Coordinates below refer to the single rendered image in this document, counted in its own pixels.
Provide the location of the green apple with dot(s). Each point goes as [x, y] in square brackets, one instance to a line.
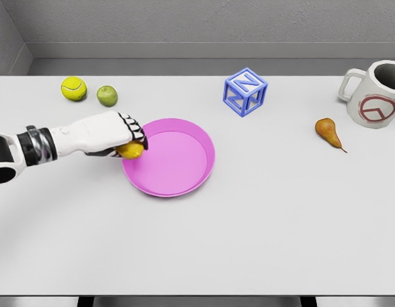
[107, 96]

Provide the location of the yellow lemon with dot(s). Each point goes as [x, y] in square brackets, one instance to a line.
[130, 151]

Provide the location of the white mug with red logo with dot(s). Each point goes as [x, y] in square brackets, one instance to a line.
[373, 96]

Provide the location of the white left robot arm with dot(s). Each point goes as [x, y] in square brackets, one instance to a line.
[37, 147]

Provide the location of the yellow-green tennis ball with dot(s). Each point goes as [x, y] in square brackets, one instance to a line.
[73, 88]

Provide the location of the pink round plate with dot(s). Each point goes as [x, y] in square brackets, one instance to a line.
[171, 160]

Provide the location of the brown pear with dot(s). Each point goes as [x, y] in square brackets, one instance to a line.
[326, 129]

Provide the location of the blue letter block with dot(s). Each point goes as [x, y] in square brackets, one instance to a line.
[245, 91]

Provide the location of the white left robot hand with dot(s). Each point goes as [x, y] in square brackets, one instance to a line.
[104, 132]

